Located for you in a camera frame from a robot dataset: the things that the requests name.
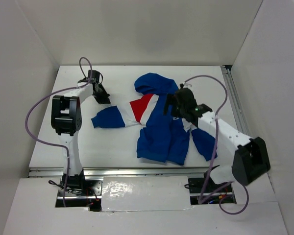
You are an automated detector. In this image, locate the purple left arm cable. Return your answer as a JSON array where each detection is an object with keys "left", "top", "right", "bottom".
[{"left": 25, "top": 57, "right": 94, "bottom": 208}]

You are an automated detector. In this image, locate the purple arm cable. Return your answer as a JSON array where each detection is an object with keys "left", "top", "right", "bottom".
[
  {"left": 25, "top": 57, "right": 94, "bottom": 208},
  {"left": 183, "top": 75, "right": 250, "bottom": 215}
]

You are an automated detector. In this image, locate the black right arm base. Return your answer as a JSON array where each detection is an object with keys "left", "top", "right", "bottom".
[{"left": 184, "top": 177, "right": 236, "bottom": 205}]

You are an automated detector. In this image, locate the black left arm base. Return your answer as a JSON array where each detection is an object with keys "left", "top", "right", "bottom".
[{"left": 52, "top": 180, "right": 103, "bottom": 212}]

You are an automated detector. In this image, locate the aluminium side rail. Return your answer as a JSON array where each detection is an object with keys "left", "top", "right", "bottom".
[{"left": 220, "top": 65, "right": 250, "bottom": 136}]

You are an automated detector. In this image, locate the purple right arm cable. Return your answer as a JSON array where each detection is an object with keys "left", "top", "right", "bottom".
[{"left": 183, "top": 75, "right": 250, "bottom": 215}]

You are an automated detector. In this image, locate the blue white red jacket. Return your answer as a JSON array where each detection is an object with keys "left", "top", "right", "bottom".
[{"left": 91, "top": 73, "right": 215, "bottom": 165}]

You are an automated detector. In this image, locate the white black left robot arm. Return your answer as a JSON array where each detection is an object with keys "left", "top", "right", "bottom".
[{"left": 51, "top": 70, "right": 110, "bottom": 195}]

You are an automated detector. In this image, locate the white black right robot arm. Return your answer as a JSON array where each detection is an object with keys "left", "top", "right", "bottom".
[{"left": 163, "top": 88, "right": 271, "bottom": 192}]

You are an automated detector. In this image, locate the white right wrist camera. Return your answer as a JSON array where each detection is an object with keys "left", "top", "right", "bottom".
[{"left": 179, "top": 83, "right": 192, "bottom": 90}]

